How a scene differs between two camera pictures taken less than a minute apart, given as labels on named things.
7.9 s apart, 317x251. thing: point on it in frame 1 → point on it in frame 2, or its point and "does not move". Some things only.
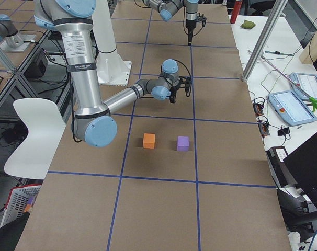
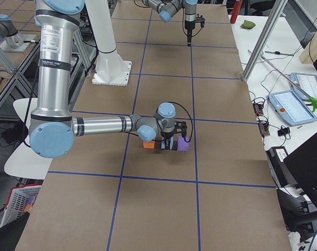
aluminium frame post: x=264 y=40 does not move
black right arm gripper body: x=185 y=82 → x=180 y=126
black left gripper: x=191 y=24 does not move
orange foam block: x=149 y=140 does not move
